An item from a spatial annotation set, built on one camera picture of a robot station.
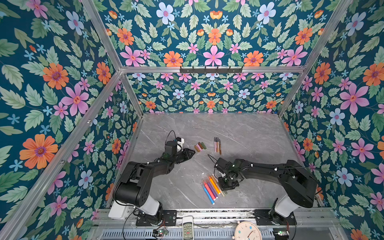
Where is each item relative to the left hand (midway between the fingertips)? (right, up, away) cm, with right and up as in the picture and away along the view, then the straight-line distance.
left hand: (196, 149), depth 88 cm
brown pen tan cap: (+16, 0, +11) cm, 19 cm away
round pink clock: (+25, -35, -21) cm, 48 cm away
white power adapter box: (-38, -28, -16) cm, 50 cm away
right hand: (+14, -22, -6) cm, 26 cm away
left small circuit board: (-16, -37, -18) cm, 45 cm away
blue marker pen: (+7, -24, -8) cm, 27 cm away
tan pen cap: (-1, 0, +13) cm, 13 cm away
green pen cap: (+5, +1, +13) cm, 14 cm away
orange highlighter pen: (+11, -20, -5) cm, 24 cm away
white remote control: (-3, -35, -18) cm, 40 cm away
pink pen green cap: (+12, +1, +13) cm, 18 cm away
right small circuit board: (+42, -38, -18) cm, 59 cm away
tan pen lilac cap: (+15, +2, +13) cm, 20 cm away
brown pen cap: (+2, +1, +13) cm, 13 cm away
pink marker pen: (+8, -22, -7) cm, 25 cm away
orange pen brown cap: (+14, +1, +13) cm, 19 cm away
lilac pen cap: (+1, 0, +13) cm, 13 cm away
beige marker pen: (+12, -17, -11) cm, 24 cm away
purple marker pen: (+10, -22, -7) cm, 25 cm away
